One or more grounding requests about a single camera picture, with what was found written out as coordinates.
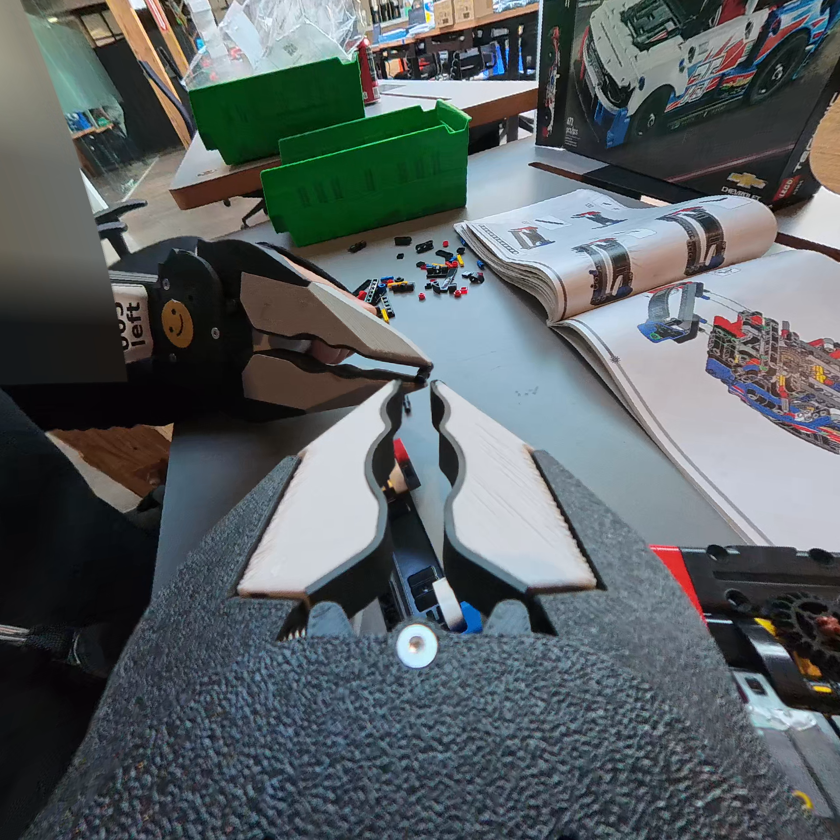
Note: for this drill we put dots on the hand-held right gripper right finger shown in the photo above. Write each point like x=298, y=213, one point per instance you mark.
x=519, y=519

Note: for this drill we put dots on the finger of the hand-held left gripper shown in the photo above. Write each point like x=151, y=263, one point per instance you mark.
x=302, y=387
x=315, y=313

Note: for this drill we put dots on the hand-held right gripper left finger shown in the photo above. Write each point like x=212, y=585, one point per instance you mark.
x=315, y=525

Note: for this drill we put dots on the small toy brick assembly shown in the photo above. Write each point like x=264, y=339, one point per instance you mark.
x=420, y=578

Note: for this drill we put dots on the pile of small brick pieces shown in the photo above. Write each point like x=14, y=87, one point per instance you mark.
x=440, y=278

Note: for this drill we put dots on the red black toy race car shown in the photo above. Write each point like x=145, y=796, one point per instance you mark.
x=761, y=617

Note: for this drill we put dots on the person's left forearm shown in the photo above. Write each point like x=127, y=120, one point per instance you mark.
x=66, y=404

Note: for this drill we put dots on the grey desk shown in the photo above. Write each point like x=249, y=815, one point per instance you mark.
x=525, y=368

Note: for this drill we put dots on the green storage bin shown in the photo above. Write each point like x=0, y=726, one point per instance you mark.
x=276, y=118
x=368, y=184

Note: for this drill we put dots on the black office chair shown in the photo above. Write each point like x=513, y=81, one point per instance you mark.
x=116, y=223

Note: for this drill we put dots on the open instruction booklet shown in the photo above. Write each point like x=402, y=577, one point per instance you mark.
x=656, y=394

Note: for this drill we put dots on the red drink can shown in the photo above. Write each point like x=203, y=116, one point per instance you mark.
x=368, y=72

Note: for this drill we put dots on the person's black clothing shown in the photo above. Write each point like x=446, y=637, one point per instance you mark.
x=53, y=551

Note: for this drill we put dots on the clear plastic bags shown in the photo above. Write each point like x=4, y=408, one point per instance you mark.
x=263, y=40

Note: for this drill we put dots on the toy set box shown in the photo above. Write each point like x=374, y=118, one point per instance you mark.
x=735, y=145

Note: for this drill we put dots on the wooden post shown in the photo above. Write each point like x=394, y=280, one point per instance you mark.
x=118, y=453

